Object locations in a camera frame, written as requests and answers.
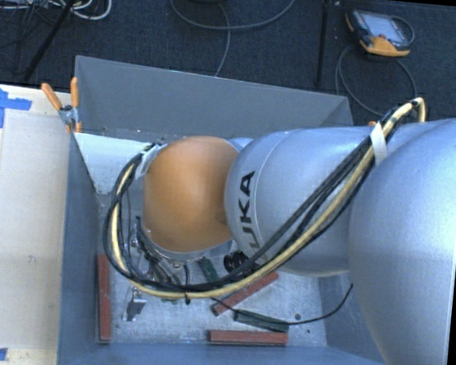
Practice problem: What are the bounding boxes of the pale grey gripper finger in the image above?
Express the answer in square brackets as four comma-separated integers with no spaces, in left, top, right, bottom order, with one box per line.
[122,286,150,325]

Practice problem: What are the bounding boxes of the red-brown flat block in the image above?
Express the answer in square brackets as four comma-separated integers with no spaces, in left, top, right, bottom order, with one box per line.
[209,264,281,323]
[205,324,291,352]
[86,252,122,346]

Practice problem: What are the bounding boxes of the dark green flat block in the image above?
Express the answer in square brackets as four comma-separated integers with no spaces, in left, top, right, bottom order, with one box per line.
[195,256,222,284]
[231,308,292,334]

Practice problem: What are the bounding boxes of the grey metal bin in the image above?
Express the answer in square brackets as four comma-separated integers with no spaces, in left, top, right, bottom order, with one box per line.
[43,55,421,365]

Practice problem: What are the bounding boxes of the black cylinder on white bracket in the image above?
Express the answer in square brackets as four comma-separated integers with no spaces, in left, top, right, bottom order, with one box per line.
[222,249,249,274]

